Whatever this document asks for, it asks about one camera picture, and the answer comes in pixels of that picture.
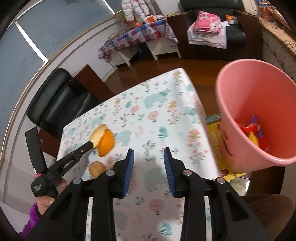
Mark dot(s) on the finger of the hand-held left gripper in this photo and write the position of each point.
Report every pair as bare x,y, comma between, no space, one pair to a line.
82,150

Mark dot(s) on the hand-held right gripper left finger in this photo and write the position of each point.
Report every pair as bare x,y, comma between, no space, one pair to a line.
129,172

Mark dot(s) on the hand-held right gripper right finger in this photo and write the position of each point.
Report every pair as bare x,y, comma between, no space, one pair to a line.
168,172

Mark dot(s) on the pale orange peel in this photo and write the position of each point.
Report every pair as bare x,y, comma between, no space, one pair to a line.
98,134

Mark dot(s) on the deep orange peel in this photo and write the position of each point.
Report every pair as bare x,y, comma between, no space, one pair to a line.
106,143

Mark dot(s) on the red foil bag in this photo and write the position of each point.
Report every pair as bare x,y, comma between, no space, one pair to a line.
244,128

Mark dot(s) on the yellow mesh net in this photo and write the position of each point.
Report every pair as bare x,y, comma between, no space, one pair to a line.
254,140

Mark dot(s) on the purple wrapper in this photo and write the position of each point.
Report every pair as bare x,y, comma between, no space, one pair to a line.
255,120

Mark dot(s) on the pink plastic bucket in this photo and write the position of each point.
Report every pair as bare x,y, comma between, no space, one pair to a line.
254,92

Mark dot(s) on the person's left forearm purple sleeve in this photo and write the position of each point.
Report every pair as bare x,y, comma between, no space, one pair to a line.
31,223

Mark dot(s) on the person's left hand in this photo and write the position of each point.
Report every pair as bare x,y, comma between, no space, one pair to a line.
45,205

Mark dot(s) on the brown wooden side table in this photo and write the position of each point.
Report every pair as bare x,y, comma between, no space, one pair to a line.
49,142
92,81

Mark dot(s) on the walnut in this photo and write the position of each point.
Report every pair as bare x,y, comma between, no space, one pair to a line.
97,169

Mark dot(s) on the floral bear tablecloth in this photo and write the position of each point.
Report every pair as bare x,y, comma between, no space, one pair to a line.
157,129

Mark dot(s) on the black leather armchair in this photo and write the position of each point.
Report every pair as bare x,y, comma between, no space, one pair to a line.
57,99

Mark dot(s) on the yellow printed box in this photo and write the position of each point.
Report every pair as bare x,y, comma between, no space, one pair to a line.
214,139

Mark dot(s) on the person's brown trouser leg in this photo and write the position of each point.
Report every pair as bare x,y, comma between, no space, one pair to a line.
266,210

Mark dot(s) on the white small table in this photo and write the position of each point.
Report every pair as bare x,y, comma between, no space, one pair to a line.
161,47
124,54

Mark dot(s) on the window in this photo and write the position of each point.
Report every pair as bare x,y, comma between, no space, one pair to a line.
57,27

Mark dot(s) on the checkered tablecloth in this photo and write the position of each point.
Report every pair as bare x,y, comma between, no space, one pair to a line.
138,32

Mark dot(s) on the small orange fruit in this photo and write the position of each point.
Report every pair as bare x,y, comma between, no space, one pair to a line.
138,24

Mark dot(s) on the black leather sofa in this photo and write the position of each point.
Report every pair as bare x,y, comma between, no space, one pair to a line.
233,39

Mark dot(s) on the white printed cloth bundle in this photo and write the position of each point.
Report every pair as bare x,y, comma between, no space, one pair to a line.
136,9

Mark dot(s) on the pink towel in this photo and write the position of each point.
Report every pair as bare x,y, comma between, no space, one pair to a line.
207,22

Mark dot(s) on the speckled stone ledge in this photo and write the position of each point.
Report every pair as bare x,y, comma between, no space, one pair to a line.
277,48

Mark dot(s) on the orange white small box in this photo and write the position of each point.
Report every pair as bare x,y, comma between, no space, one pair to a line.
231,19

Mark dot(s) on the colourful printed cloth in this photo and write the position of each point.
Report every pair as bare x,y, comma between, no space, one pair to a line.
272,11

